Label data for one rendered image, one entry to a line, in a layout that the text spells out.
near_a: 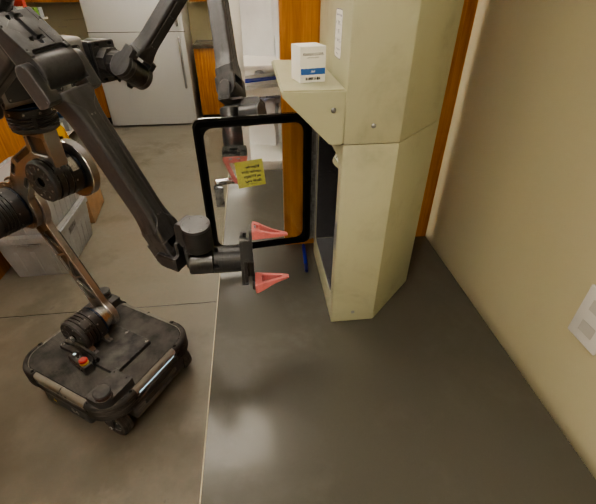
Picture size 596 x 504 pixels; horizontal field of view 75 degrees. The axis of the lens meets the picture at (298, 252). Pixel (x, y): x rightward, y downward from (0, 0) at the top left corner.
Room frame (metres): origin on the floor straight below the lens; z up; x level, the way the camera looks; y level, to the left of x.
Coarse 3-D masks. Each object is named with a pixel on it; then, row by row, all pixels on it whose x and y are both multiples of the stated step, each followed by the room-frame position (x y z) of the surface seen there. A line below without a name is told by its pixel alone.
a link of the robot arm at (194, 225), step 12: (192, 216) 0.66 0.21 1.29; (204, 216) 0.66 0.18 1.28; (180, 228) 0.63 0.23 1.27; (192, 228) 0.63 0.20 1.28; (204, 228) 0.63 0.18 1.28; (180, 240) 0.64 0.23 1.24; (192, 240) 0.61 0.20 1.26; (204, 240) 0.62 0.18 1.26; (180, 252) 0.65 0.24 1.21; (192, 252) 0.62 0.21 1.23; (204, 252) 0.62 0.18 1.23; (168, 264) 0.64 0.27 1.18; (180, 264) 0.64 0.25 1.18
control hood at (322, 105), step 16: (272, 64) 0.98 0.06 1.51; (288, 64) 0.96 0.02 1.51; (288, 80) 0.79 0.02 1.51; (336, 80) 0.79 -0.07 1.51; (288, 96) 0.70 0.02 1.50; (304, 96) 0.71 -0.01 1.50; (320, 96) 0.71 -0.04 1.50; (336, 96) 0.71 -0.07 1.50; (304, 112) 0.71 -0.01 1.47; (320, 112) 0.71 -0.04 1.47; (336, 112) 0.71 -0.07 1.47; (320, 128) 0.71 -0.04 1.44; (336, 128) 0.71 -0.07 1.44; (336, 144) 0.72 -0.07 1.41
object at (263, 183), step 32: (224, 128) 0.96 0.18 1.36; (256, 128) 0.98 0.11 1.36; (288, 128) 1.00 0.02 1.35; (224, 160) 0.96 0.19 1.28; (256, 160) 0.98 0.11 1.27; (288, 160) 1.00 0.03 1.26; (224, 192) 0.96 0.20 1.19; (256, 192) 0.98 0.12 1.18; (288, 192) 1.00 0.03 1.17; (224, 224) 0.96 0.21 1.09; (288, 224) 1.00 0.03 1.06
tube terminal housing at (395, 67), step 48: (336, 0) 0.85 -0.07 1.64; (384, 0) 0.72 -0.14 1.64; (432, 0) 0.76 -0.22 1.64; (384, 48) 0.72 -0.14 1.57; (432, 48) 0.79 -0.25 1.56; (384, 96) 0.72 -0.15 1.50; (432, 96) 0.82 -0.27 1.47; (384, 144) 0.72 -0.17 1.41; (432, 144) 0.87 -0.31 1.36; (384, 192) 0.72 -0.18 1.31; (336, 240) 0.72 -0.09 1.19; (384, 240) 0.73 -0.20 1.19; (336, 288) 0.71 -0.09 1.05; (384, 288) 0.76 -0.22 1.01
